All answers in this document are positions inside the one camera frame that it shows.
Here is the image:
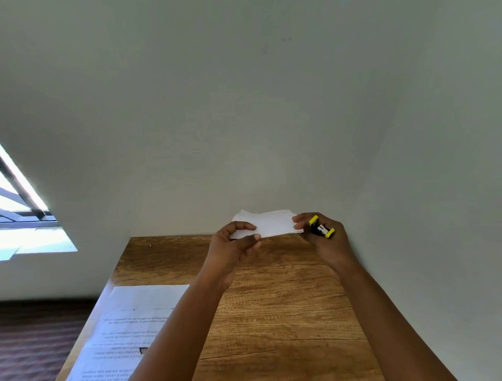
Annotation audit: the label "person's right hand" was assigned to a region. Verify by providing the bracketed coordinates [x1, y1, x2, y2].
[292, 213, 354, 272]

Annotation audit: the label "printed white paper sheet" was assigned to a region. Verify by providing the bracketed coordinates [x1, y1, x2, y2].
[65, 284, 191, 381]

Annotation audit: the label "white paper sheets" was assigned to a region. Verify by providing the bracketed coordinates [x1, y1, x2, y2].
[230, 209, 305, 240]

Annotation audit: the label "window with dark frame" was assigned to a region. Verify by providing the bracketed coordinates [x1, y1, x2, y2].
[0, 143, 78, 262]

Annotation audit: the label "person's left hand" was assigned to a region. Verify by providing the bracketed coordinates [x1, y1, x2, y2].
[207, 221, 262, 292]

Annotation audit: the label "person's right forearm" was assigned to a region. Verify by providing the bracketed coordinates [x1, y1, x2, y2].
[329, 254, 459, 381]

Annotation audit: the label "yellow and black mini stapler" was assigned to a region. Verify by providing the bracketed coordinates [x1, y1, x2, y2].
[309, 215, 336, 239]

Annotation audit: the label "person's left forearm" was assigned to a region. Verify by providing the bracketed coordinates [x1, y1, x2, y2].
[129, 273, 233, 381]

